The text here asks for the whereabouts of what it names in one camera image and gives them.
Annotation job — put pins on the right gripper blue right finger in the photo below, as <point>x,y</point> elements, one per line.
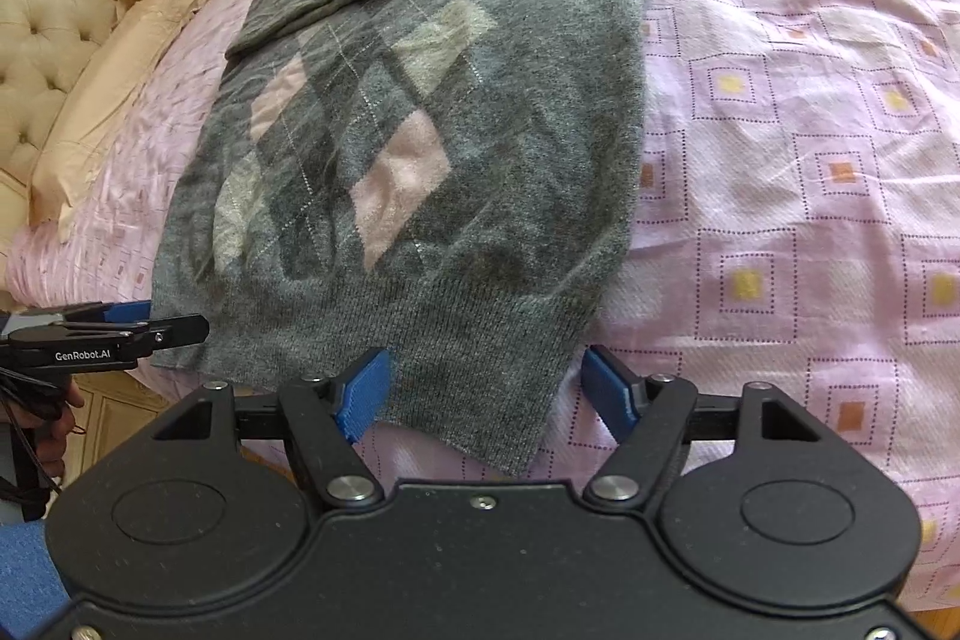
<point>648,417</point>

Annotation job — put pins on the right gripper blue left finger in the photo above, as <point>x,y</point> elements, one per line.
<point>324,418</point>

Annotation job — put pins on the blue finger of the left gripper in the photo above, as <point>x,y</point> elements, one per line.
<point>108,313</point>

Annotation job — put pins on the grey argyle knit sweater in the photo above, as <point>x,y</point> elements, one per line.
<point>452,180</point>

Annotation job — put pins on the left hand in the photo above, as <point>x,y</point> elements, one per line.
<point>51,436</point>

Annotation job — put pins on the beige pillow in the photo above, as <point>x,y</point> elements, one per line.
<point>97,107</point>

